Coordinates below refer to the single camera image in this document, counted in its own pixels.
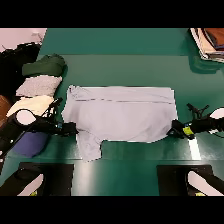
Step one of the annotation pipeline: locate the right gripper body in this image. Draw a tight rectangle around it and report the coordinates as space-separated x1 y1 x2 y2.
166 119 195 140

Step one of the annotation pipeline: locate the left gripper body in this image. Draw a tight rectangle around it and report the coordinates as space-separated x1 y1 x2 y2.
58 121 80 137

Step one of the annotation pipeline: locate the pale lilac T-shirt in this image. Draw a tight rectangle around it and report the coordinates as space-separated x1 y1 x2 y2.
61 84 179 163

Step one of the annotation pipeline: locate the navy blue garment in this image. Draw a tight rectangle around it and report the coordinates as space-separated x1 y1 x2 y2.
11 131 51 159

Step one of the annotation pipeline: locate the cream garment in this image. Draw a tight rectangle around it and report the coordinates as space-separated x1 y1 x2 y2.
6 94 56 118

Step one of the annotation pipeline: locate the grey garment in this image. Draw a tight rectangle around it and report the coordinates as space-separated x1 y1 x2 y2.
15 75 63 98

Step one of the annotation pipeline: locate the dark green garment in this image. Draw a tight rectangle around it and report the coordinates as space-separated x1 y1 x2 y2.
21 53 67 78

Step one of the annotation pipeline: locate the black garment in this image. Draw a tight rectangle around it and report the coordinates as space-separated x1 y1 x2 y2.
0 42 42 101

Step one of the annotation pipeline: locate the stack of folded clothes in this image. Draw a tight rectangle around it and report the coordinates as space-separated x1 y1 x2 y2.
189 27 224 64

